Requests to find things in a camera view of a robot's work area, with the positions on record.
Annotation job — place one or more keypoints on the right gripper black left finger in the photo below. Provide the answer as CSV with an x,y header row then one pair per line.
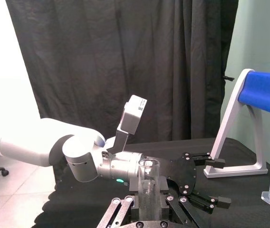
x,y
135,185

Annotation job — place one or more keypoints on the blue padded roll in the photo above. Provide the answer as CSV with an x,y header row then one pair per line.
x,y
265,90

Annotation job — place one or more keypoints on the clear glass test tube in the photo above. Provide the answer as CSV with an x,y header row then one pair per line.
x,y
149,190

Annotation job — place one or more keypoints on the black curtain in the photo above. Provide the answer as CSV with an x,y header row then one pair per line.
x,y
101,59

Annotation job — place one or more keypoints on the small black curtain clip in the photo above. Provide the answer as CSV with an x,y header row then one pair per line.
x,y
228,78

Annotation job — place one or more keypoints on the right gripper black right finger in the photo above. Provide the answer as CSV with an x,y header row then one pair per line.
x,y
164,186

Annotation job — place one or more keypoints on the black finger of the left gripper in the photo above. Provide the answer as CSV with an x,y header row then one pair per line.
x,y
214,163
223,202

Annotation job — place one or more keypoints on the black table cloth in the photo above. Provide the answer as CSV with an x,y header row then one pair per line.
x,y
232,209

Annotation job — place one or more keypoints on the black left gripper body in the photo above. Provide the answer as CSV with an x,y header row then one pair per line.
x,y
185,173

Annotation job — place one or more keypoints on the grey angled stand frame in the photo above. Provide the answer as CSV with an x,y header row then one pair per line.
x,y
230,118

